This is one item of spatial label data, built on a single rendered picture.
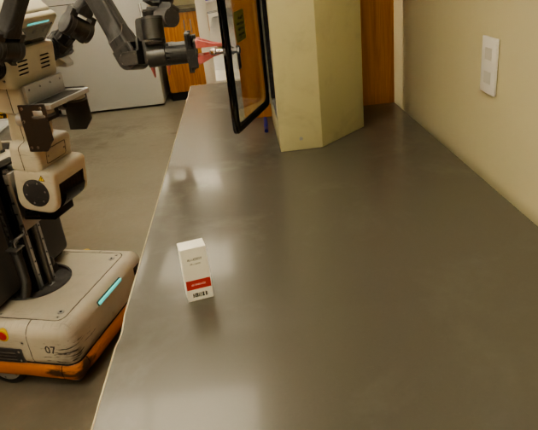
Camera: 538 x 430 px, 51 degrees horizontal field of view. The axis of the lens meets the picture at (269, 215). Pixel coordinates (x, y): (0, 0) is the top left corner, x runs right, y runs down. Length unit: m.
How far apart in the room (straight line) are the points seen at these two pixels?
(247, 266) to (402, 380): 0.36
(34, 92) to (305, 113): 0.99
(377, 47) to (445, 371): 1.29
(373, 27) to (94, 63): 4.96
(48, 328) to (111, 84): 4.60
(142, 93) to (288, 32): 5.15
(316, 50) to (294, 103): 0.14
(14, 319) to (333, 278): 1.62
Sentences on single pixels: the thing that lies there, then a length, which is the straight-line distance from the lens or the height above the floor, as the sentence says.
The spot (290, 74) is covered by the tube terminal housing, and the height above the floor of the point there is 1.14.
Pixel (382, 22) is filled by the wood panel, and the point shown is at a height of 1.19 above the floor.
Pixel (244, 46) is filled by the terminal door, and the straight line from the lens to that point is 1.58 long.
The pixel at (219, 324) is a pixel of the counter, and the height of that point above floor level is 0.94.
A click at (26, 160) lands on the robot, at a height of 0.85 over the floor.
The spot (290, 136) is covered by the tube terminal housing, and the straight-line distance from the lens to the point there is 1.48.
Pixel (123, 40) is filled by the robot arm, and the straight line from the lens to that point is 1.59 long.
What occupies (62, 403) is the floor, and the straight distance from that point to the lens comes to 2.31.
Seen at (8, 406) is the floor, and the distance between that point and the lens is 2.40.
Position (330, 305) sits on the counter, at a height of 0.94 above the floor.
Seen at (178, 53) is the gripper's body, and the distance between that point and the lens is 1.54.
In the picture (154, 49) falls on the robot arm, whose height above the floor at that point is 1.22.
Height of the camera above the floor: 1.41
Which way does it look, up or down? 25 degrees down
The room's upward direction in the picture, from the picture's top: 6 degrees counter-clockwise
